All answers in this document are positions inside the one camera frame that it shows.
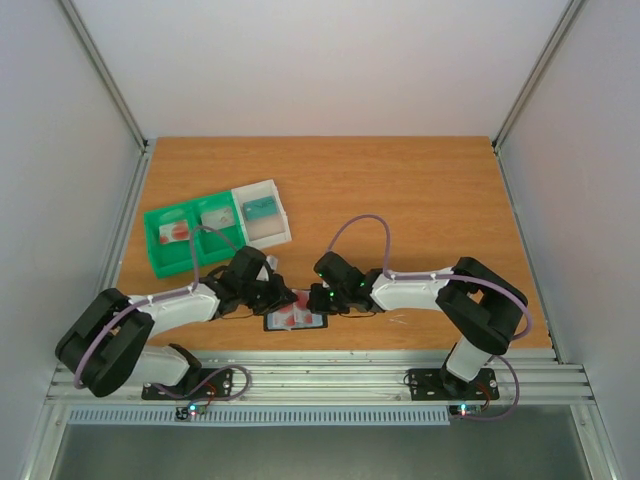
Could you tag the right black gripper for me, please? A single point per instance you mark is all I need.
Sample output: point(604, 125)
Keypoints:
point(323, 300)

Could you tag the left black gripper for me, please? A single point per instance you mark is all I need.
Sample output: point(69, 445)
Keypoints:
point(281, 292)

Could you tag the black card holder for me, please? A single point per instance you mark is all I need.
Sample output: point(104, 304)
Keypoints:
point(320, 320)

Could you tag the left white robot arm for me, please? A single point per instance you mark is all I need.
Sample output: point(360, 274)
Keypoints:
point(107, 348)

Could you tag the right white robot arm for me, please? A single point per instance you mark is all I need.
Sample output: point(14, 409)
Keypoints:
point(484, 308)

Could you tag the teal credit card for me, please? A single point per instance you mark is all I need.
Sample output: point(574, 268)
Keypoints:
point(260, 208)

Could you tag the grey credit card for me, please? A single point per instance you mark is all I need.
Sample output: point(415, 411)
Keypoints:
point(218, 219)

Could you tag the red white card in tray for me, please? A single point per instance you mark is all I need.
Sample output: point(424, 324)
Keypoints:
point(173, 232)

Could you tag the clear plastic tray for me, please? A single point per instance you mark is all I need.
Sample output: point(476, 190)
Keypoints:
point(263, 219)

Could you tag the green plastic tray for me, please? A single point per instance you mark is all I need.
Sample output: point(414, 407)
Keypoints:
point(207, 227)

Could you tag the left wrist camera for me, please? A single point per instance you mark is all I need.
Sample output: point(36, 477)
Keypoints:
point(272, 261)

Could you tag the aluminium rail frame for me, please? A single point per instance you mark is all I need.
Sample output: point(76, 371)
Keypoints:
point(345, 377)

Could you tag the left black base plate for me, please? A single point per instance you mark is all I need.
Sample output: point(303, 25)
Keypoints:
point(215, 382)

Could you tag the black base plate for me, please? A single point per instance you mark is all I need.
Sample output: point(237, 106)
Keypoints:
point(430, 384)
point(215, 382)

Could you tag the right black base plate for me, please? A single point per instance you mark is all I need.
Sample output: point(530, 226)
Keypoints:
point(430, 384)

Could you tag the grey slotted cable duct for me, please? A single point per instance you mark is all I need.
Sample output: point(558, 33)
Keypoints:
point(261, 416)

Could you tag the left frame post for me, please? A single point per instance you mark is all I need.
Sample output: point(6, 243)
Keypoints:
point(96, 59)

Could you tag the frame post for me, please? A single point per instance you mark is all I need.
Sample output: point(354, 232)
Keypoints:
point(560, 31)
point(96, 59)

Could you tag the right frame post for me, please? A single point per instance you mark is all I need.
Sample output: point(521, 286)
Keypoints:
point(560, 31)

